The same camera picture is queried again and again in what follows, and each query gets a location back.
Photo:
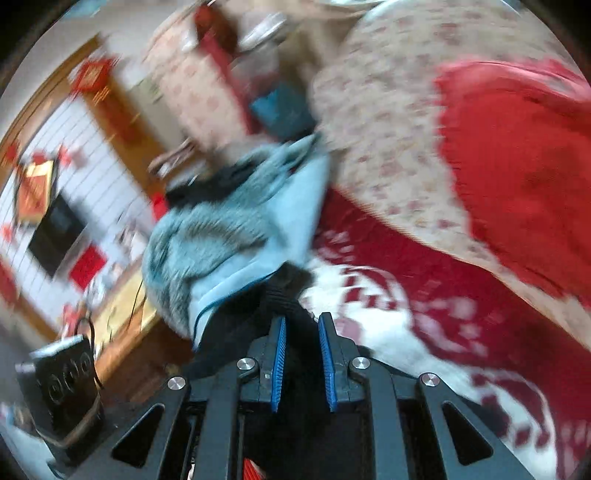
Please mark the red heart-shaped ruffled pillow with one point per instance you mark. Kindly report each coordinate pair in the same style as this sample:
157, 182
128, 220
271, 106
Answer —
521, 175

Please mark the beige plush cloth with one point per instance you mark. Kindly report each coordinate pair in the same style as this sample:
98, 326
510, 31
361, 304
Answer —
332, 18

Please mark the red paper sheet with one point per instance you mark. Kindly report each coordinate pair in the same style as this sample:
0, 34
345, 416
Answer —
87, 266

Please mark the red and white patterned blanket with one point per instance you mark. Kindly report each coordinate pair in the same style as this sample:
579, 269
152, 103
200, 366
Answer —
415, 295

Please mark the gold and red diamond decoration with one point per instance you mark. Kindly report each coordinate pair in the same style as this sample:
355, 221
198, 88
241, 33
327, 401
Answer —
34, 191

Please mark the clear plastic bag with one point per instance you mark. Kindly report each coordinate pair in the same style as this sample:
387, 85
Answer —
263, 41

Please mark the black cloth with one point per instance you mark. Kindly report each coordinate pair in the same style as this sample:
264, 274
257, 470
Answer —
217, 182

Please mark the black pants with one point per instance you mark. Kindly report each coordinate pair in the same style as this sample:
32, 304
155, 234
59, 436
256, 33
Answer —
284, 293

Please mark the black television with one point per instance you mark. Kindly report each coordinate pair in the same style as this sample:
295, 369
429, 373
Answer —
55, 235

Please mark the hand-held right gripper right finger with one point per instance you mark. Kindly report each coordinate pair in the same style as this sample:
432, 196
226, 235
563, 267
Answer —
327, 364

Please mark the red cloth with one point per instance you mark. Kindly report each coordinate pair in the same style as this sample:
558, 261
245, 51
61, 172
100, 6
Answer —
221, 60

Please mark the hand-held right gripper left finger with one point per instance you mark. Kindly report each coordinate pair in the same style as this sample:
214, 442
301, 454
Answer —
278, 364

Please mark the wooden cabinet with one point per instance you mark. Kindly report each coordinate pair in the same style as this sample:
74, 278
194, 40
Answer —
134, 323

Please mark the red knot wall decoration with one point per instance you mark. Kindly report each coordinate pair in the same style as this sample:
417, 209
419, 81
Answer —
92, 76

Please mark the teal bag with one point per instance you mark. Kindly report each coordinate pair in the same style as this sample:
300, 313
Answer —
281, 113

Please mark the black speaker box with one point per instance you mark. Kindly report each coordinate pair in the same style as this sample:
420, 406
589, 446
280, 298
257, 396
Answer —
69, 392

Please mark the floral quilt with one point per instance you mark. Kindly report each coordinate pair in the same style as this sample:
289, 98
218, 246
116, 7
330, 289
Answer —
383, 138

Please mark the light blue fleece garment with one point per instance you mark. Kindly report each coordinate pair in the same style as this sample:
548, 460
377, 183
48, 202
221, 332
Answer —
221, 240

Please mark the floral pillow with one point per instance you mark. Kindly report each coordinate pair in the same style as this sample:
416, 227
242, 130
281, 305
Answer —
198, 87

